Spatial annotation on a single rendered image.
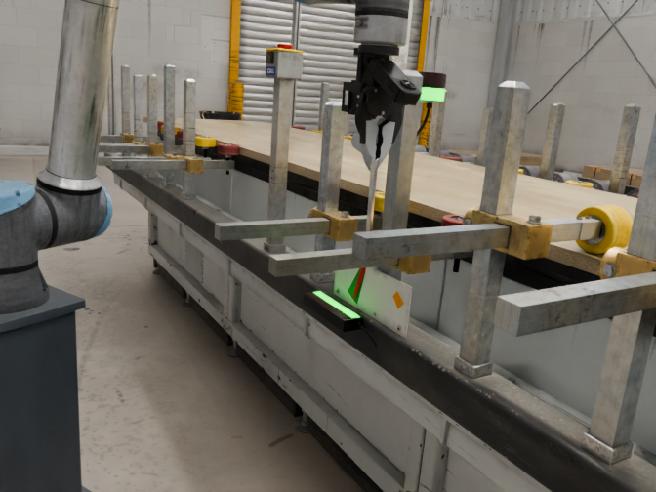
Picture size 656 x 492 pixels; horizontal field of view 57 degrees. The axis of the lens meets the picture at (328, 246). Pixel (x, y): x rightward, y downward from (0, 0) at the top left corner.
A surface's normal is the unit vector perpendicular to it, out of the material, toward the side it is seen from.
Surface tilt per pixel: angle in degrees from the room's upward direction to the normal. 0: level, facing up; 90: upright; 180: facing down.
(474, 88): 90
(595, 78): 90
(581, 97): 90
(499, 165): 90
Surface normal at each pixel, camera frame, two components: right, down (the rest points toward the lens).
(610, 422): -0.86, 0.07
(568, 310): 0.50, 0.25
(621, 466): 0.07, -0.96
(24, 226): 0.87, 0.18
